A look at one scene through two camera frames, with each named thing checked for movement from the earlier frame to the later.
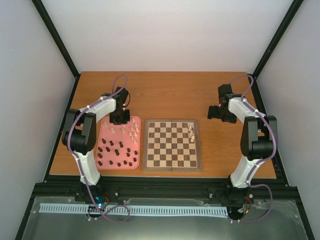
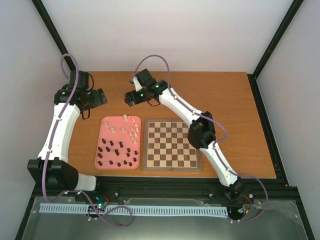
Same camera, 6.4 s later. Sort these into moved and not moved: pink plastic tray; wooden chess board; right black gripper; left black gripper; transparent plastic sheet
Moved: left black gripper; right black gripper
Not moved: transparent plastic sheet; wooden chess board; pink plastic tray
